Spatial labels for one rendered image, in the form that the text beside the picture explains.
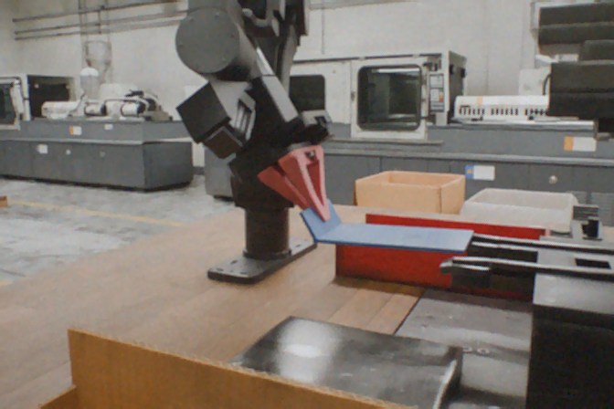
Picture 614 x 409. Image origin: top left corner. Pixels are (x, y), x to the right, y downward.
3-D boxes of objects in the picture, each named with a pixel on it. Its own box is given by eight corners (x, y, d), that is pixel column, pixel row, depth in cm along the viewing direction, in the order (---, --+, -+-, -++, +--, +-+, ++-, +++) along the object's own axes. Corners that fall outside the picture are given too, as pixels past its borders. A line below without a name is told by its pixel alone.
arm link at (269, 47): (282, 193, 64) (298, -16, 75) (230, 193, 65) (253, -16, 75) (289, 208, 70) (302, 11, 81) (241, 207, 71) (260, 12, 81)
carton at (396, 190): (382, 255, 345) (384, 170, 336) (463, 267, 319) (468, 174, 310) (344, 280, 293) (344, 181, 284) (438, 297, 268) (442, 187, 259)
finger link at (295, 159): (333, 218, 48) (283, 131, 48) (275, 250, 51) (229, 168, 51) (355, 204, 54) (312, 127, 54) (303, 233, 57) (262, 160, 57)
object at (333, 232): (326, 225, 56) (325, 198, 55) (473, 234, 50) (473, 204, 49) (300, 241, 49) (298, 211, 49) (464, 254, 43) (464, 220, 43)
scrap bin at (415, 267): (365, 251, 77) (365, 212, 76) (546, 272, 67) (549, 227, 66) (334, 275, 66) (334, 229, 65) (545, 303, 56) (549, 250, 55)
